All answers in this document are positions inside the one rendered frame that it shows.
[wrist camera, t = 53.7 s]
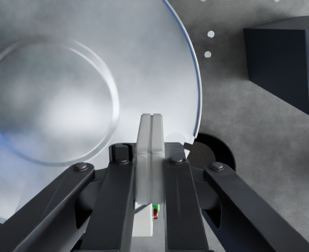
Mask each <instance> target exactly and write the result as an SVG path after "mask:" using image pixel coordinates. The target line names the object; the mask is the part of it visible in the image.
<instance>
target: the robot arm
mask: <svg viewBox="0 0 309 252"><path fill-rule="evenodd" d="M108 150H109V164H108V167H106V168H103V169H97V170H95V167H94V165H93V164H91V163H88V162H78V163H76V164H73V165H71V166H69V167H68V168H67V169H66V170H65V171H64V172H62V173H61V174H60V175H59V176H58V177H57V178H55V179H54V180H53V181H52V182H51V183H50V184H48V185H47V186H46V187H45V188H44V189H43V190H41V191H40V192H39V193H38V194H37V195H36V196H34V197H33V198H32V199H31V200H30V201H29V202H27V203H26V204H25V205H24V206H23V207H22V208H20V209H19V210H18V211H17V212H16V213H15V214H13V215H12V216H11V217H10V218H9V219H8V220H6V221H5V222H4V223H3V224H2V225H1V226H0V252H70V251H71V250H72V248H73V247H74V245H75V244H76V243H77V241H78V240H79V239H80V237H81V236H82V234H83V233H84V232H85V234H84V237H83V240H82V243H81V246H80V249H75V250H73V251H72V252H130V251H131V243H132V234H133V225H134V216H135V207H136V203H137V204H138V205H147V204H148V203H152V205H162V203H163V218H164V241H165V252H214V251H213V250H210V249H209V245H208V240H207V236H206V232H205V227H204V223H203V219H202V216H203V217H204V219H205V220H206V222H207V223H208V225H209V226H210V228H211V230H212V231H213V233H214V234H215V236H216V237H217V239H218V240H219V242H220V244H221V245H222V247H223V248H224V250H225V251H226V252H309V241H308V240H306V239H305V238H304V237H303V236H302V235H301V234H300V233H299V232H298V231H297V230H296V229H295V228H294V227H293V226H292V225H291V224H290V223H288V222H287V221H286V220H285V219H284V218H283V217H282V216H281V215H280V214H279V213H278V212H277V211H276V210H275V209H274V208H273V207H272V206H271V205H269V204H268V203H267V202H266V201H265V200H264V199H263V198H262V197H261V196H260V195H259V194H258V193H257V192H256V191H255V190H254V189H253V188H251V187H250V186H249V185H248V184H247V183H246V182H245V181H244V180H243V179H242V178H241V177H240V176H239V175H238V174H237V173H236V172H235V171H234V170H232V169H231V168H230V167H229V166H228V165H226V164H224V163H222V162H216V161H215V162H209V163H207V164H205V165H204V167H203V169H198V168H194V167H192V166H190V162H189V160H188V159H186V154H185V150H184V145H182V144H181V143H180V142H164V128H163V115H161V113H154V114H153V115H150V113H143V114H142V115H141V117H140V123H139V129H138V134H137V140H136V142H119V143H114V144H112V145H110V146H109V147H108ZM200 209H201V210H200Z"/></svg>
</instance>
